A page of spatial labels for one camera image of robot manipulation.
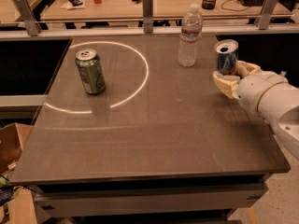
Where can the clear plastic water bottle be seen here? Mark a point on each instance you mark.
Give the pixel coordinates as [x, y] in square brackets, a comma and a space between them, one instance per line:
[191, 29]

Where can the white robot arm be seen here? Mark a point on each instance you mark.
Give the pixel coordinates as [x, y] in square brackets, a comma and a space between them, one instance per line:
[268, 95]

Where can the right metal bracket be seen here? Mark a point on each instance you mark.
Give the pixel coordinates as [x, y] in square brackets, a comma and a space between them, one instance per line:
[263, 20]

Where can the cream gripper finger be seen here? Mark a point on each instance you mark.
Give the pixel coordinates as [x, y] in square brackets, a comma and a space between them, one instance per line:
[227, 84]
[245, 69]

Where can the left metal bracket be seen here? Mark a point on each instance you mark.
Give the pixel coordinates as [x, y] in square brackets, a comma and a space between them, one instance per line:
[31, 24]

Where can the metal bracket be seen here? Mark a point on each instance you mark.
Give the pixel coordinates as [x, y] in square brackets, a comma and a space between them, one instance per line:
[31, 24]
[263, 20]
[147, 6]

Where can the white napkin with phone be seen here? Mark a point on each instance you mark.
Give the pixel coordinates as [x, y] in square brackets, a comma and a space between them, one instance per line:
[73, 4]

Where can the cardboard box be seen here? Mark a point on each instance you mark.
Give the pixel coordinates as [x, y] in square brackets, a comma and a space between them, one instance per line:
[13, 138]

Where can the red bull can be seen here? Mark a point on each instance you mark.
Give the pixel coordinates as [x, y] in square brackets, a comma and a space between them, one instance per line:
[226, 56]

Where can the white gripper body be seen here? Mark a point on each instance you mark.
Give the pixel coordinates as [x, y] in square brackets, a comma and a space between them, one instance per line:
[251, 91]

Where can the green soda can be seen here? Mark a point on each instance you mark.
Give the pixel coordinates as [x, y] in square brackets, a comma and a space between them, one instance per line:
[90, 70]

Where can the middle metal bracket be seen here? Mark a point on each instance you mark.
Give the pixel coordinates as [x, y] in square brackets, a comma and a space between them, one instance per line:
[147, 6]

